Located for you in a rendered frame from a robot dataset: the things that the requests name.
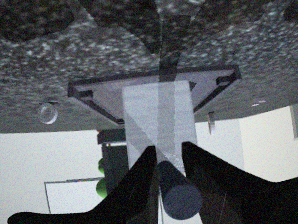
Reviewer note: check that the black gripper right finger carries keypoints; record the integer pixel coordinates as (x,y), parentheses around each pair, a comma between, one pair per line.
(231,196)

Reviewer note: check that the dark grey cylinder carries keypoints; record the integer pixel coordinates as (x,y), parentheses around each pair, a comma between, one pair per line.
(180,198)

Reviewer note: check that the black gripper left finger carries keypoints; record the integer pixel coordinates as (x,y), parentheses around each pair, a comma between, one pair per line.
(135,200)

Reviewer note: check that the grey ring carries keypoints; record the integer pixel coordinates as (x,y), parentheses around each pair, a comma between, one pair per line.
(51,119)

